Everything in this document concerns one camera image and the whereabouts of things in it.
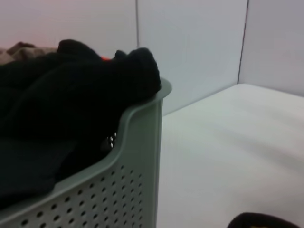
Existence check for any green perforated storage box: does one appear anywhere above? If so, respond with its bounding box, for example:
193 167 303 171
0 77 173 228

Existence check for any yellow towel with black edge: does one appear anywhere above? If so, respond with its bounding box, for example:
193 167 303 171
227 212 303 228

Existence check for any dark towel pile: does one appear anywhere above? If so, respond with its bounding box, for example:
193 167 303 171
0 39 162 210

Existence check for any brown towel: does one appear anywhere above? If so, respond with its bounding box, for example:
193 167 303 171
0 41 60 67

